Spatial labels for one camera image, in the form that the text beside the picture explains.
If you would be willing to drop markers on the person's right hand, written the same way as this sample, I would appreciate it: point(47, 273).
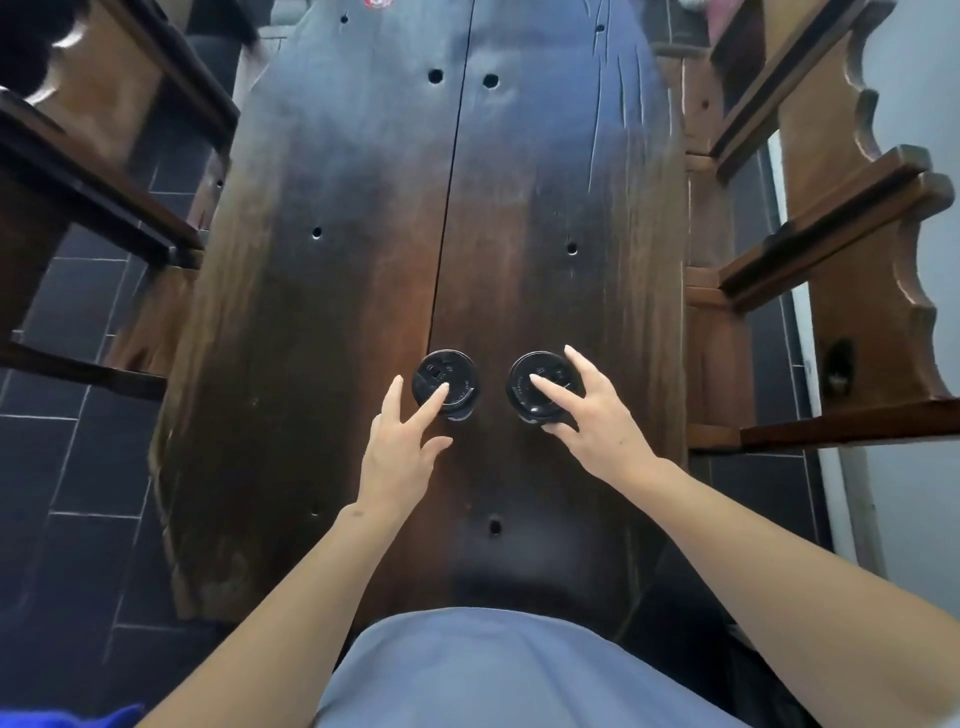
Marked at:
point(600, 427)

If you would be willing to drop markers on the person's left hand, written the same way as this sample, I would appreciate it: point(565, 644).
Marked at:
point(394, 465)

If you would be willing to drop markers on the person's right thumb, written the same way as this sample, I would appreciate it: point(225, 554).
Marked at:
point(559, 427)

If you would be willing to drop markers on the person's right middle finger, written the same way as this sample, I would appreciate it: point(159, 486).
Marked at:
point(581, 371)

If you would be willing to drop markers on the person's left thumb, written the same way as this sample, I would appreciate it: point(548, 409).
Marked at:
point(439, 447)

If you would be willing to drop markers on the person's left middle finger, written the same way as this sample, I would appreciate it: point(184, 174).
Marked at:
point(391, 401)

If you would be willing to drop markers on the cup with black lid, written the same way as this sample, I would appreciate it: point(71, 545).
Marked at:
point(525, 394)
point(442, 375)

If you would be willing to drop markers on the person's right forearm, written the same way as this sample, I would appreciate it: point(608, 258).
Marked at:
point(795, 592)

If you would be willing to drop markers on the person's left forearm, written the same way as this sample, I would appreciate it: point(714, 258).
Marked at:
point(300, 622)

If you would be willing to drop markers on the person's light blue shirt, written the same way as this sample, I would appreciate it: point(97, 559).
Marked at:
point(517, 675)

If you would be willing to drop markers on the brown wooden chair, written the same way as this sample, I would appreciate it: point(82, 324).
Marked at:
point(157, 67)
point(795, 82)
point(82, 225)
point(862, 315)

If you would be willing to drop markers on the pink item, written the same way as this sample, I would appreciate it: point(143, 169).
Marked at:
point(709, 15)

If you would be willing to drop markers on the bright blue cloth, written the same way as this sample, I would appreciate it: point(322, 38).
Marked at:
point(67, 718)

